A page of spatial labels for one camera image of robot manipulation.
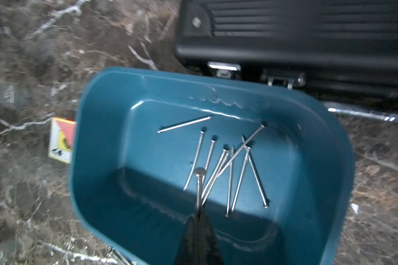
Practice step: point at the steel nail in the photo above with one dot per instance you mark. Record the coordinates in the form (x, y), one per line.
(202, 133)
(213, 141)
(260, 128)
(184, 124)
(246, 158)
(211, 181)
(199, 173)
(227, 214)
(265, 200)

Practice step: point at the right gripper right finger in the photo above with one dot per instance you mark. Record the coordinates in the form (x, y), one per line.
(209, 251)

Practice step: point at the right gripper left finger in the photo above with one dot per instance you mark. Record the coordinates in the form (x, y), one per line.
(188, 250)

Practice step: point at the small card box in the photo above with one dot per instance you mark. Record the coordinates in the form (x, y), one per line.
(61, 141)

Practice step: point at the teal plastic storage box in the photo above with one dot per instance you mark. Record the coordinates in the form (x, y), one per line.
(127, 180)

